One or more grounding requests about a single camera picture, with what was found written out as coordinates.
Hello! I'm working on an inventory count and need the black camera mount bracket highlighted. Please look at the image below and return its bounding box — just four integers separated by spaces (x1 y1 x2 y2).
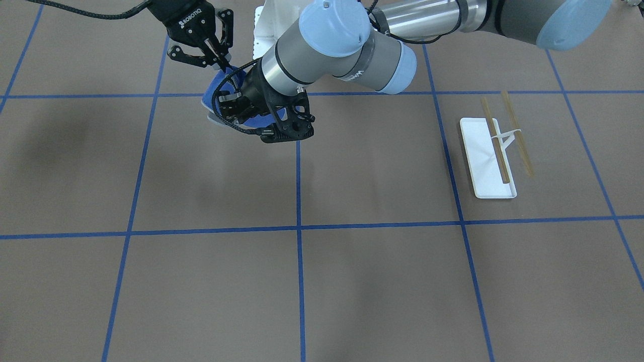
260 90 315 144

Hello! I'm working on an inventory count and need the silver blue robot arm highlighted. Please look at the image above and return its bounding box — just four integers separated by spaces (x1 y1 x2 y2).
150 1 610 127

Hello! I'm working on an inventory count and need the white wooden towel rack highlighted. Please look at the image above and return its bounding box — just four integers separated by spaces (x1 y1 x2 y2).
458 90 534 200

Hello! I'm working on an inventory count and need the blue towel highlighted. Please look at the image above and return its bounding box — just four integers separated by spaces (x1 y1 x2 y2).
201 67 275 130

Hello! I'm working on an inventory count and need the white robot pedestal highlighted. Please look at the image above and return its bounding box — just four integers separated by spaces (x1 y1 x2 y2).
253 1 311 59

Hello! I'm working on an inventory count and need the second black Robotiq gripper body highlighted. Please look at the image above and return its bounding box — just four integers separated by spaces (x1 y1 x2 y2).
149 1 216 47

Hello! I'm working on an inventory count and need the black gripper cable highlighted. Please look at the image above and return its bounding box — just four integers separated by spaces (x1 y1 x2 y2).
211 56 275 137

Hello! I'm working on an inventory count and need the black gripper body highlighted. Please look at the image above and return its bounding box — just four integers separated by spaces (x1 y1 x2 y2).
218 90 266 124

